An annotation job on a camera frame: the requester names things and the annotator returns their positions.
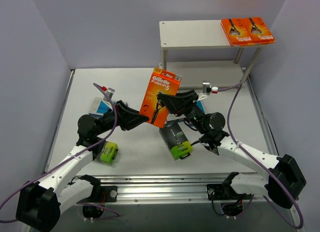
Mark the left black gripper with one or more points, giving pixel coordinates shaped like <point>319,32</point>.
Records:
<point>120,116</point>

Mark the black green razor box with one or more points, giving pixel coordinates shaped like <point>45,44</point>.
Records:
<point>108,153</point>
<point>176,141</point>

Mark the blue razor box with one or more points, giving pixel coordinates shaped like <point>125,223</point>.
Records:
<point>99,107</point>
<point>201,106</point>

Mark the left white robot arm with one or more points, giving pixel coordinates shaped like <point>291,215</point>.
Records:
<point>42,202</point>

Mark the blue razor box right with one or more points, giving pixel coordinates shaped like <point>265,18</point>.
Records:
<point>201,106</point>

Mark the black green razor box centre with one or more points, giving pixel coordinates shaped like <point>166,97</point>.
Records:
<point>176,141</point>

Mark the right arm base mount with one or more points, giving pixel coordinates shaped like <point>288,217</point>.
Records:
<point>236,203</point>

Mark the aluminium rail frame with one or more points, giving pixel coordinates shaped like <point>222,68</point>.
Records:
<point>160,189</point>

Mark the black green razor box left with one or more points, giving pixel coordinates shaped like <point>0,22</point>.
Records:
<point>108,153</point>

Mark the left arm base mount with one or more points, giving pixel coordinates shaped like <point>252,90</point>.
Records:
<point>105,193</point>

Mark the white two-tier shelf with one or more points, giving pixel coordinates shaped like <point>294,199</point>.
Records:
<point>198,50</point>

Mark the blue razor box left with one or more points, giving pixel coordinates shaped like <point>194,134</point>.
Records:
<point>99,107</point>

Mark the orange razor box front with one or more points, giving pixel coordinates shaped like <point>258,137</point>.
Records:
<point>236,32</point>

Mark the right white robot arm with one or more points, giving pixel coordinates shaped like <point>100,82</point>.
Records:
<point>276,177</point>

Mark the orange razor box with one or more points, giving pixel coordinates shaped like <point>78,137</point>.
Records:
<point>162,82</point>
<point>258,31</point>
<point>236,32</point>

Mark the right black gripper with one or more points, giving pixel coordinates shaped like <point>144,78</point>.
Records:
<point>185,104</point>

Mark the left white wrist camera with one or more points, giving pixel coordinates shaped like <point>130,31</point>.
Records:
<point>109,93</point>

